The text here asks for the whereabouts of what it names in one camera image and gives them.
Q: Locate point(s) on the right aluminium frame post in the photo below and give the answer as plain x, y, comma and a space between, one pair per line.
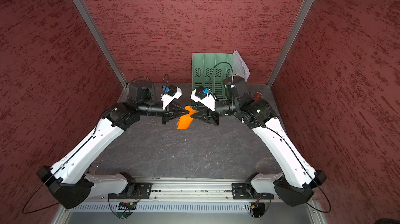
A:
299, 20

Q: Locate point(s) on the left base circuit board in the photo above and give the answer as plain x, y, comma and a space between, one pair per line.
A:
127, 206

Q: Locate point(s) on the white paper sheets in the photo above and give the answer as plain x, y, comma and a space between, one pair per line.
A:
239, 66

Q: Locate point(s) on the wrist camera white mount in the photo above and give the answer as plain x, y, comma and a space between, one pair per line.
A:
170, 93
205, 97

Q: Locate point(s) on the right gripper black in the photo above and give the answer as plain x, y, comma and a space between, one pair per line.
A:
207, 112

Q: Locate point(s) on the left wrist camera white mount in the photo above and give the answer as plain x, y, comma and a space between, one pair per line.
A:
170, 93

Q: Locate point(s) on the front aluminium rail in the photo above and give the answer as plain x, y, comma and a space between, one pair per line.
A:
190, 189

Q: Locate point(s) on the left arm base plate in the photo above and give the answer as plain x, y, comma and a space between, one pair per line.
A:
136, 191

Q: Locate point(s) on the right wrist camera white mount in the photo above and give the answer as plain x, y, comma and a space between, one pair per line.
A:
205, 97

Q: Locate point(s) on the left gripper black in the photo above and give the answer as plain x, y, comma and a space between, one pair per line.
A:
170, 110

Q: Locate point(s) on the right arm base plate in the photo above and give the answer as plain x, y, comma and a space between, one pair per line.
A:
243, 191

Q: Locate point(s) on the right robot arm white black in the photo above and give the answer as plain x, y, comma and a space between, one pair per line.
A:
295, 183

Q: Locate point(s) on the orange square paper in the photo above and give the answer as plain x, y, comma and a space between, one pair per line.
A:
185, 121

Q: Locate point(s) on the aluminium frame post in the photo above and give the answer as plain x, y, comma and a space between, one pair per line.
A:
299, 20
88, 19

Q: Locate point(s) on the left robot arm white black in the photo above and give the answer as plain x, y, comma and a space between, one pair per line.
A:
67, 180

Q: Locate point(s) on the left aluminium frame post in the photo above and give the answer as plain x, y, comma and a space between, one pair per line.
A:
88, 19

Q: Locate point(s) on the small red box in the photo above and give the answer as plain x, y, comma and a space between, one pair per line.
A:
257, 95

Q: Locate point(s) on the green file organizer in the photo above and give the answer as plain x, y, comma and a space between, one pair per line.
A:
210, 70

